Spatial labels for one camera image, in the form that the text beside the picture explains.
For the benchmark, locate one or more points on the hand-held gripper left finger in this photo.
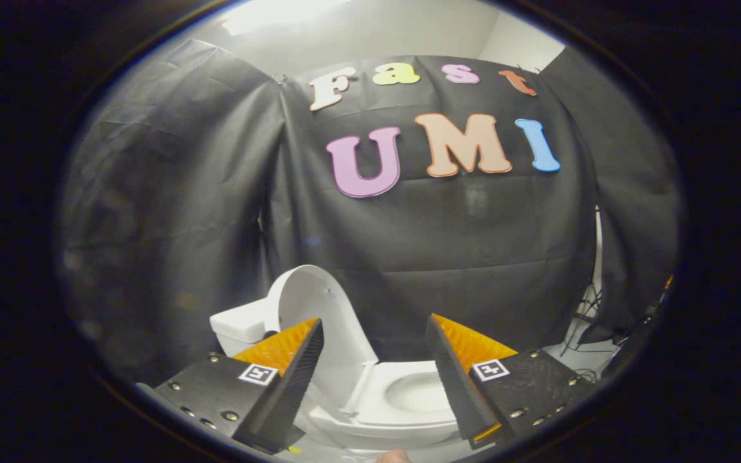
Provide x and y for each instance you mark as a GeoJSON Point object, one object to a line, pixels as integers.
{"type": "Point", "coordinates": [290, 386]}

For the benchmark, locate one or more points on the black tripod stand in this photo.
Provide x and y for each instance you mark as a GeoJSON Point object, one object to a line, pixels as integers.
{"type": "Point", "coordinates": [592, 302]}

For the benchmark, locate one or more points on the white toilet seat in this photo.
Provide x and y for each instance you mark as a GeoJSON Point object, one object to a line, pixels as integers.
{"type": "Point", "coordinates": [377, 392]}

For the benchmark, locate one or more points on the white ceramic toilet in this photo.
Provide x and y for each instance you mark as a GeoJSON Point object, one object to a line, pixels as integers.
{"type": "Point", "coordinates": [242, 325]}

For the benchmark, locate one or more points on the black backdrop cloth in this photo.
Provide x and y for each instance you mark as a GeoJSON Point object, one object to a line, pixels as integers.
{"type": "Point", "coordinates": [460, 225]}

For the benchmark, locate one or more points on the white toilet lid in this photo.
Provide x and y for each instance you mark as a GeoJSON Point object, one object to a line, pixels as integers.
{"type": "Point", "coordinates": [338, 321]}

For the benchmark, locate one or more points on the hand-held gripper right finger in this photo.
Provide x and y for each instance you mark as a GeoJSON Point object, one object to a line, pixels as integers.
{"type": "Point", "coordinates": [454, 379]}

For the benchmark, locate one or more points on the orange black device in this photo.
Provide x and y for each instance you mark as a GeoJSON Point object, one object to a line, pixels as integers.
{"type": "Point", "coordinates": [666, 283]}

